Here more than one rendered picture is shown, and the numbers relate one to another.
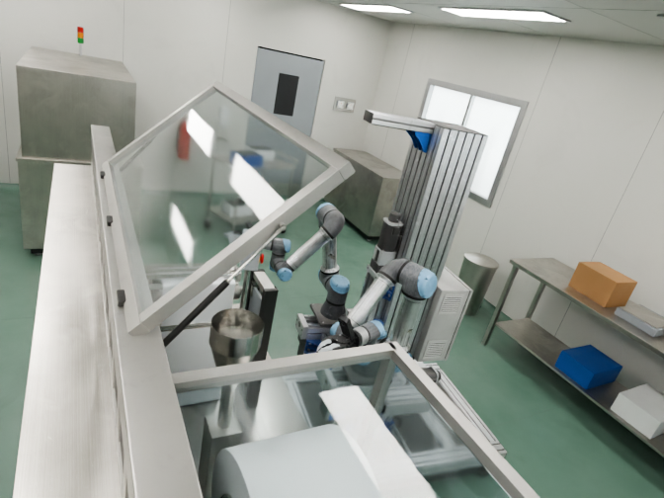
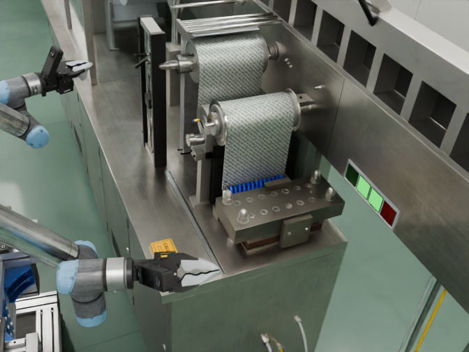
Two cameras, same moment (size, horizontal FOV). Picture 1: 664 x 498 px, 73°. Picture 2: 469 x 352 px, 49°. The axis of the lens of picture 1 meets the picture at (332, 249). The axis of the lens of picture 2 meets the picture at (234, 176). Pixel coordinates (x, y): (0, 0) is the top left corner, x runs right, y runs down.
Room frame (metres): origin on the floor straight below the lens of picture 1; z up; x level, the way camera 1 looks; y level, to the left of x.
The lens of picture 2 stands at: (3.03, 0.67, 2.14)
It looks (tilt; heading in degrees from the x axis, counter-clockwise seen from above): 39 degrees down; 185
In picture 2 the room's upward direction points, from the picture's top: 5 degrees clockwise
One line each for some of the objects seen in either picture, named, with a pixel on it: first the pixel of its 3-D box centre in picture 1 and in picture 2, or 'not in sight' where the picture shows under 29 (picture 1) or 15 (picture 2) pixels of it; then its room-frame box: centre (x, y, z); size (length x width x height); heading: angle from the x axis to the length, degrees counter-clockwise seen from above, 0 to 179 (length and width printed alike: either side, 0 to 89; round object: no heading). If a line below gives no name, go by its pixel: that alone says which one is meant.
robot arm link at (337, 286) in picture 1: (338, 289); not in sight; (2.35, -0.09, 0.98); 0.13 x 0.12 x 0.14; 27
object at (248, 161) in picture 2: not in sight; (256, 160); (1.66, 0.62, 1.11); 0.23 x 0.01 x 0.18; 122
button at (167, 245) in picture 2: not in sight; (164, 250); (1.93, 0.38, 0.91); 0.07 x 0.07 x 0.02; 32
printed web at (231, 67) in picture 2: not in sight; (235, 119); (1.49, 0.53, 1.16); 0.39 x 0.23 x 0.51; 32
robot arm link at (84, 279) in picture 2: (280, 245); (83, 276); (2.30, 0.29, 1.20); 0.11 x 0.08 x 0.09; 105
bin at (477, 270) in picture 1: (473, 283); not in sight; (4.44, -1.57, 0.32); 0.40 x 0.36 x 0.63; 122
